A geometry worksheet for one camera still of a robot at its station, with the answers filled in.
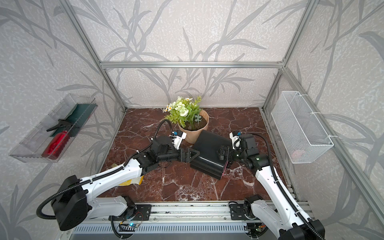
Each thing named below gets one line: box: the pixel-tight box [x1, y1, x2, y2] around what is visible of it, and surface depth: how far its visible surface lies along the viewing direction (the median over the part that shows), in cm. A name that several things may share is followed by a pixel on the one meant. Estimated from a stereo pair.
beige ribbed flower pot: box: [177, 110, 210, 144], surface depth 95 cm
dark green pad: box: [50, 103, 98, 137], surface depth 70 cm
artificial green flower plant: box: [161, 95, 202, 130], surface depth 80 cm
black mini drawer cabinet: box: [190, 129, 232, 180], surface depth 76 cm
